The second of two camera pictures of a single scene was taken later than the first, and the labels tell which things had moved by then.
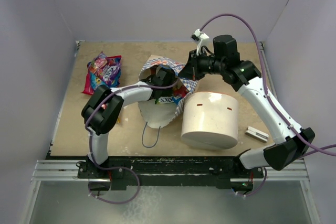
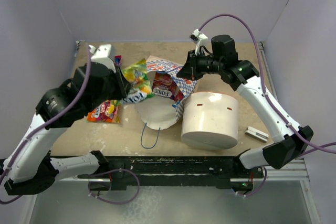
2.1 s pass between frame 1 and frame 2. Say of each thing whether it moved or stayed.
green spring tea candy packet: moved
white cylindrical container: stayed
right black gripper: stayed
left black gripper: moved
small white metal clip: stayed
